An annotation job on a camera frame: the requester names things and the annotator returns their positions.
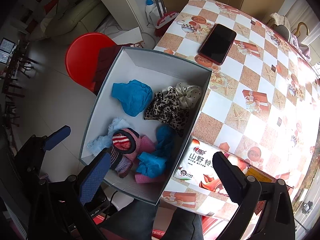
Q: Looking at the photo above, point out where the checkered patterned tablecloth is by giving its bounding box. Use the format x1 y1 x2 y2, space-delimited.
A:
156 0 319 220

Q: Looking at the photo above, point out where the white cardboard storage box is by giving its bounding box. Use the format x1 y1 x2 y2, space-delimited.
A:
79 47 212 205

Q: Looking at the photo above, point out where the leopard print scrunchie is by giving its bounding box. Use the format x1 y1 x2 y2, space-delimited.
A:
144 87 189 137

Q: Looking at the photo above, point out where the white bottle blue cap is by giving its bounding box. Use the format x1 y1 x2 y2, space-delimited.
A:
145 0 160 27

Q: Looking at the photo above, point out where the red yellow cardboard box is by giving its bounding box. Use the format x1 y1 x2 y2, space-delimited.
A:
243 166 277 183

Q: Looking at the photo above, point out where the teal blue cloth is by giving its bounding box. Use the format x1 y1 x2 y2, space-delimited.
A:
135 125 176 178

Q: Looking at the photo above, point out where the pink red striped knit sock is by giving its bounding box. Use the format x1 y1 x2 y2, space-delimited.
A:
110 127 141 178

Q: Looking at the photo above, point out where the cream polka dot scrunchie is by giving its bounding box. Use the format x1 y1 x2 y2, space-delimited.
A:
162 82 202 109

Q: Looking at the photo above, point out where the floral tissue pack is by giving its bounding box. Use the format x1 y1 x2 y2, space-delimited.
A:
173 135 251 197

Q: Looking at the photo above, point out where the beige sofa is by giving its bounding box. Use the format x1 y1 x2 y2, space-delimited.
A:
27 0 109 45

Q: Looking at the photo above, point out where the red handled mop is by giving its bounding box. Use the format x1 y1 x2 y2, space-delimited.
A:
153 0 178 37

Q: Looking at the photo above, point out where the chair with piled clothes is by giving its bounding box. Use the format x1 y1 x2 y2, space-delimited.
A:
266 12 311 63

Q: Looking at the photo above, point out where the black smartphone red case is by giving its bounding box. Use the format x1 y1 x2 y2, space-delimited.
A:
199 23 236 66

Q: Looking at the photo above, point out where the red plastic stool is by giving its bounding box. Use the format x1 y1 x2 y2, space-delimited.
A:
65 32 116 94

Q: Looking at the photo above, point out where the light blue fluffy scrunchie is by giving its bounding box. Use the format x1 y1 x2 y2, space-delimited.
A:
86 118 131 156

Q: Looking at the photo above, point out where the yellow umbrella handle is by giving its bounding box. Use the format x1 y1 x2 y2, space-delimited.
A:
291 22 310 40

